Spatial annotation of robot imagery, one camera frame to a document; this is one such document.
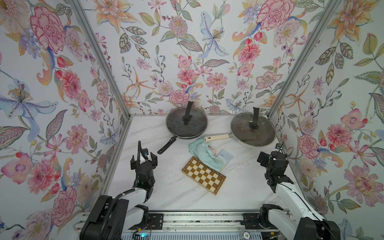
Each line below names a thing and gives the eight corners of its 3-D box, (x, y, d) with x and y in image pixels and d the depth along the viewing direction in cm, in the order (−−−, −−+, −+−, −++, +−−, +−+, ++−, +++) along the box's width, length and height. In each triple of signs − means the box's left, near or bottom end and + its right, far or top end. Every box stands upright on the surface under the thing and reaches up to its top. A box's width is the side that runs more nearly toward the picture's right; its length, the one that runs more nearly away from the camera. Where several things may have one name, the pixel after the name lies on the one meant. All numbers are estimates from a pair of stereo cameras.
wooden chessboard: (179, 173, 91) (179, 172, 89) (192, 157, 99) (192, 155, 97) (215, 198, 83) (216, 197, 81) (226, 177, 90) (227, 176, 88)
